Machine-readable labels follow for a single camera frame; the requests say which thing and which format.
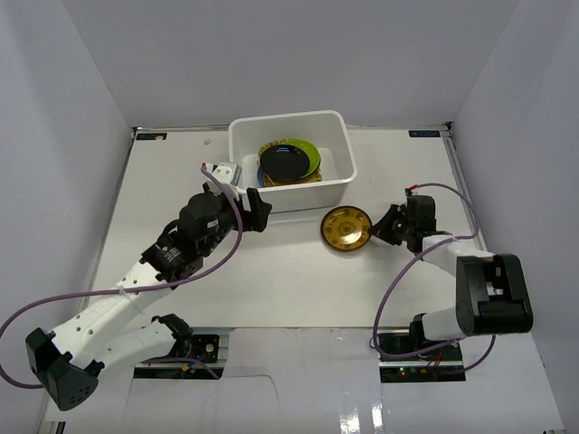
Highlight yellow patterned plate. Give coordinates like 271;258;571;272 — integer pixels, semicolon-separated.
320;205;372;252

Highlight blue plate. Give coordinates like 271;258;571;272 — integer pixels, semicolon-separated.
257;165;266;188

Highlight black glossy bowl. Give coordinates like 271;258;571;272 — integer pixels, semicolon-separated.
260;145;310;182

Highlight fan-shaped bamboo woven tray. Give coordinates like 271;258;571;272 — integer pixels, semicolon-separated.
258;140;322;187

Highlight lime green plate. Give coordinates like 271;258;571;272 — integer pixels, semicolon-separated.
270;138;321;180

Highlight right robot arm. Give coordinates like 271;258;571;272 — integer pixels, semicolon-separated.
368;193;534;361

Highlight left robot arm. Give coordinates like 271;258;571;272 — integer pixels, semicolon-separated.
25;188;272;411

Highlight white plastic bin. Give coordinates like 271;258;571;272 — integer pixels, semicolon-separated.
228;110;357;212

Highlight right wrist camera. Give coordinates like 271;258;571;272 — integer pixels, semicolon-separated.
404;184;420;197

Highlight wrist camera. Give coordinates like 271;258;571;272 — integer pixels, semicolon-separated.
202;162;242;199
404;184;420;197

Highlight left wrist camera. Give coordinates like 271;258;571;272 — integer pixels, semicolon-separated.
202;162;242;199

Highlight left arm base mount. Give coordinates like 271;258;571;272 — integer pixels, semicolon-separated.
133;334;229;381

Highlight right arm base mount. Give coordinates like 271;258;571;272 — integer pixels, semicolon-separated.
377;330;466;384

